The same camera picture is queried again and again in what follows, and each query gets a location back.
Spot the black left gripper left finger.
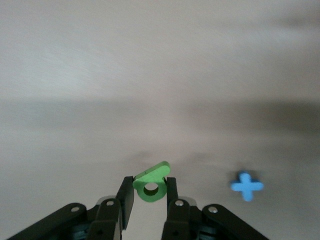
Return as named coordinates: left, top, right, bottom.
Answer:
left=7, top=176, right=136, bottom=240

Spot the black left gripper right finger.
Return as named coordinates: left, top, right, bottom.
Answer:
left=161, top=176, right=271, bottom=240

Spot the green letter q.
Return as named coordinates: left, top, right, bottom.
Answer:
left=132, top=161, right=171, bottom=203

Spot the blue letter x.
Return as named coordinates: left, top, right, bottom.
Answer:
left=229, top=171, right=265, bottom=202

